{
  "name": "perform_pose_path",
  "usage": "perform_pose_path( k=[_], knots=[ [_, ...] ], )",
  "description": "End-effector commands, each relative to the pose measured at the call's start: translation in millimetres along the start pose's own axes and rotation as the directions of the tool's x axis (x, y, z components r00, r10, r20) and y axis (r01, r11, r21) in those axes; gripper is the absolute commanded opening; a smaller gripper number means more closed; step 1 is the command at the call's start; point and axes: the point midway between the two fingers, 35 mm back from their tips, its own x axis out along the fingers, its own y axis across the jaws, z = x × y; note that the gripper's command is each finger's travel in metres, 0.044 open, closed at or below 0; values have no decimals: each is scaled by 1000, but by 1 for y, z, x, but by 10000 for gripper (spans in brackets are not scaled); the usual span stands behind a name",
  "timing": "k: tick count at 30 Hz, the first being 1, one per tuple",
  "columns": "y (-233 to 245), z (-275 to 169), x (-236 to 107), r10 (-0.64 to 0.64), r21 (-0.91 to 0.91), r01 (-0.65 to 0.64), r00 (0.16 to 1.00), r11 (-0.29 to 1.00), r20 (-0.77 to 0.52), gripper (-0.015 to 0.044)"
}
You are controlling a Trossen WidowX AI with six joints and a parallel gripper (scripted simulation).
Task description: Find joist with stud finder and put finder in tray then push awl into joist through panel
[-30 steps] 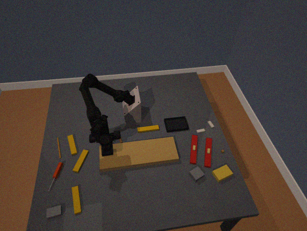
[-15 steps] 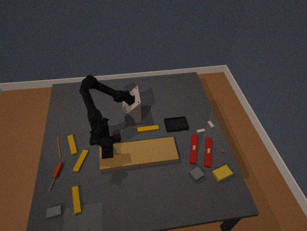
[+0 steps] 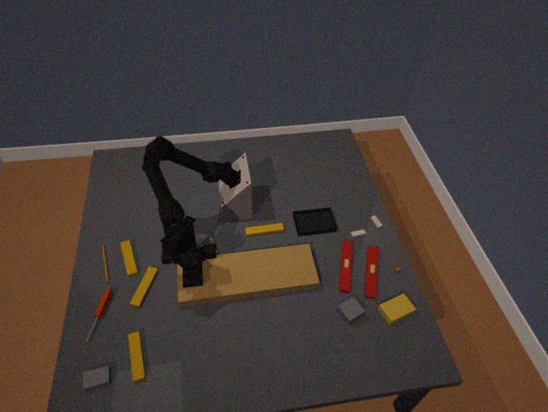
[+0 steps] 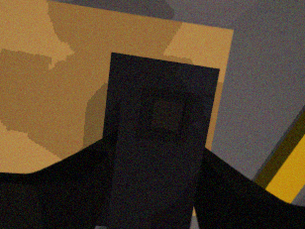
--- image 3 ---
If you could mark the tan wooden floor panel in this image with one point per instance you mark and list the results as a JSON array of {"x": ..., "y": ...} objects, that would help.
[{"x": 250, "y": 274}]

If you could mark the beige flat bar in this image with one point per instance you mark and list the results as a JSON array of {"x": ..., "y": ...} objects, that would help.
[
  {"x": 376, "y": 222},
  {"x": 358, "y": 233}
]

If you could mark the red-handled awl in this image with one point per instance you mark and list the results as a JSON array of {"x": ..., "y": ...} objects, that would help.
[{"x": 103, "y": 304}]

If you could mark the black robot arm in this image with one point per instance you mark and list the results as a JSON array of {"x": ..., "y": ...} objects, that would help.
[{"x": 169, "y": 209}]

